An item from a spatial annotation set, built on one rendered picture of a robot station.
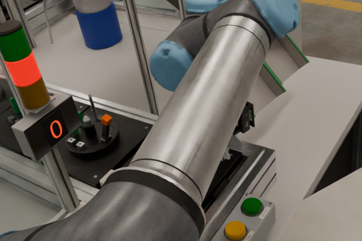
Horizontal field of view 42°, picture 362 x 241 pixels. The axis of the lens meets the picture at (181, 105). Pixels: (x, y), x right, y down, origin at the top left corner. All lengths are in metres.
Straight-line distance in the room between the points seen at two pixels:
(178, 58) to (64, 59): 1.32
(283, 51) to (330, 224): 0.50
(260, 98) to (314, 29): 2.51
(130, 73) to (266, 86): 0.63
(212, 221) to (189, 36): 0.47
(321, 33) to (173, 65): 3.04
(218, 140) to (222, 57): 0.11
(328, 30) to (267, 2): 3.11
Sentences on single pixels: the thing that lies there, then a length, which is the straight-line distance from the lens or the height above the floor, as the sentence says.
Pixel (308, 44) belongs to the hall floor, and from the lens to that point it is 3.52.
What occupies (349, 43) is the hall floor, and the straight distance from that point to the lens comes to 3.52.
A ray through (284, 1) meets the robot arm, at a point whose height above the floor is 1.47.
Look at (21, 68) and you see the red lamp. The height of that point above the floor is 1.35.
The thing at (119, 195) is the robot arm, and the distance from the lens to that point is 0.38.
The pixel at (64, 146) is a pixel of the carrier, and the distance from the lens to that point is 1.28.
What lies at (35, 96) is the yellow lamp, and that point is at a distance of 0.89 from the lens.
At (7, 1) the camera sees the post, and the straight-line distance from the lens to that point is 2.06.
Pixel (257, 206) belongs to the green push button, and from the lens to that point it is 1.01.
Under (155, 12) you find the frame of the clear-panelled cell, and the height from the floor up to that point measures 0.88.
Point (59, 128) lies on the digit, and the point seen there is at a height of 1.20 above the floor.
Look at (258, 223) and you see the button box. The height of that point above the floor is 0.96.
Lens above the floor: 1.72
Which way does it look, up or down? 35 degrees down
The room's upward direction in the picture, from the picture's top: 11 degrees counter-clockwise
